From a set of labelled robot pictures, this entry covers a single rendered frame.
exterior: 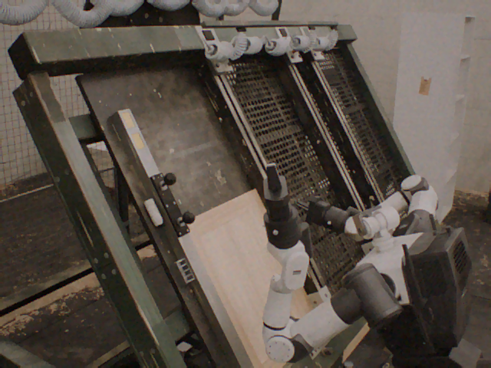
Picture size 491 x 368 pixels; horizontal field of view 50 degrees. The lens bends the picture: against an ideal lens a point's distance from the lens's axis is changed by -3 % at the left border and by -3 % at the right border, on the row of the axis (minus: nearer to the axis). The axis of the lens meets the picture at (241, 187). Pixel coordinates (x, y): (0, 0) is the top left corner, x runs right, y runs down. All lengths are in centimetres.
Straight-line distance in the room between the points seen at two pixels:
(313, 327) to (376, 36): 586
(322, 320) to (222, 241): 49
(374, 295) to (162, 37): 107
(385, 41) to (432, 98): 176
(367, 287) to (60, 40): 105
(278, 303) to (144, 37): 94
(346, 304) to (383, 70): 579
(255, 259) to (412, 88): 387
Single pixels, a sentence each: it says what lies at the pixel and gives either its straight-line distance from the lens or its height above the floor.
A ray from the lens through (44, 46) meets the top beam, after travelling 155.
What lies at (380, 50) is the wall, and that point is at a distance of 705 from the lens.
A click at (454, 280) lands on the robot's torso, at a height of 134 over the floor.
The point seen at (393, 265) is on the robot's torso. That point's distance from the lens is 149.
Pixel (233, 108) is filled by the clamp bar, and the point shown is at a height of 165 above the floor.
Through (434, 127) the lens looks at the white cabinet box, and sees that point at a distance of 550.
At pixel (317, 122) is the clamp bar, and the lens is 246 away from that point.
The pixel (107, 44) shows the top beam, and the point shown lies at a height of 190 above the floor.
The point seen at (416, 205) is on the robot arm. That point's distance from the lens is 190.
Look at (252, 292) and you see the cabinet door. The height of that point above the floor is 111.
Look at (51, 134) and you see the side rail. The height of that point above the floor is 167.
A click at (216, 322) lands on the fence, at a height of 111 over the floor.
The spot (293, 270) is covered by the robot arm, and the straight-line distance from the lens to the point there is 137.
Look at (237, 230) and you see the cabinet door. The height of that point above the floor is 128.
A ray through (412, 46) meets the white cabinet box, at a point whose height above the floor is 173.
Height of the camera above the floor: 198
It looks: 18 degrees down
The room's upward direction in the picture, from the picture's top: 1 degrees clockwise
